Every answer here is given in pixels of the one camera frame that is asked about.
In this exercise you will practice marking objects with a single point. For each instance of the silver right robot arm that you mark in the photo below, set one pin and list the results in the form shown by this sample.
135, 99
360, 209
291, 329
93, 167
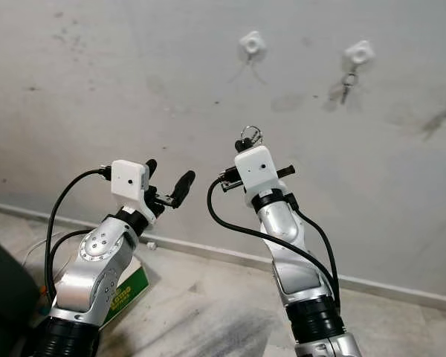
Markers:
297, 268

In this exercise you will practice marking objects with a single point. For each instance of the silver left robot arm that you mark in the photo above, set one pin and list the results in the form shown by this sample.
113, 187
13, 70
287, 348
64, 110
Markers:
89, 268

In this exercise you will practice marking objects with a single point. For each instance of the white baseboard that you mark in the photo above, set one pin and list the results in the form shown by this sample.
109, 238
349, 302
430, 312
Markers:
253, 256

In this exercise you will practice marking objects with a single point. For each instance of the green and white carton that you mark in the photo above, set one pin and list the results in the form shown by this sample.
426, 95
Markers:
132, 291

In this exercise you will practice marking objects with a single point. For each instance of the small dark key bunch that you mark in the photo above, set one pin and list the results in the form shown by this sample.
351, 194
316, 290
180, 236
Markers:
348, 83

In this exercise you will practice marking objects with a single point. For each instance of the long dark key bunch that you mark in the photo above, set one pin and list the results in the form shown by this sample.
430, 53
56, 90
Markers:
442, 119

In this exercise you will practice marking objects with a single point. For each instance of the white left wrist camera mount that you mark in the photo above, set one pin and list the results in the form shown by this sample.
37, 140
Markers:
130, 182

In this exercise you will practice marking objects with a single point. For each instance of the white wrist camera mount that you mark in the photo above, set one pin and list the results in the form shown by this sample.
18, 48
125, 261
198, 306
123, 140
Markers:
130, 182
259, 169

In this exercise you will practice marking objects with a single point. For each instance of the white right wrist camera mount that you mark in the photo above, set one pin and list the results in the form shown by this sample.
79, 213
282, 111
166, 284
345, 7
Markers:
259, 169

